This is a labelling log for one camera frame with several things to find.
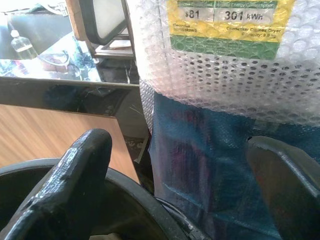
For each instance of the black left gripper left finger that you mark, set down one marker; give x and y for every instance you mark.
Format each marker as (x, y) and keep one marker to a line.
(67, 190)

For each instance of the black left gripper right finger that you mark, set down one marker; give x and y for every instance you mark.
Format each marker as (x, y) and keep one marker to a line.
(285, 180)

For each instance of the bubble-wrapped clothes dryer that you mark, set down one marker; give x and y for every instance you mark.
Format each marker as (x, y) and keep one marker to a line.
(225, 100)

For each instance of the wooden board panel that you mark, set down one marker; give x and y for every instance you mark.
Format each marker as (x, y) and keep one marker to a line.
(32, 135)

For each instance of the black round laundry basket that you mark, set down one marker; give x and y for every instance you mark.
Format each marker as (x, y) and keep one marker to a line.
(140, 200)

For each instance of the clear plastic bottle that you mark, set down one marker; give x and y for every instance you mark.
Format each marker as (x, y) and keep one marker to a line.
(23, 46)

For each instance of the yellow green energy label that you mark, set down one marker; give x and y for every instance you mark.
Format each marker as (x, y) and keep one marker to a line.
(225, 27)

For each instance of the black framed white panel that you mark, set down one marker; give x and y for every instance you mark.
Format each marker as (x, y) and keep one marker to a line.
(105, 17)

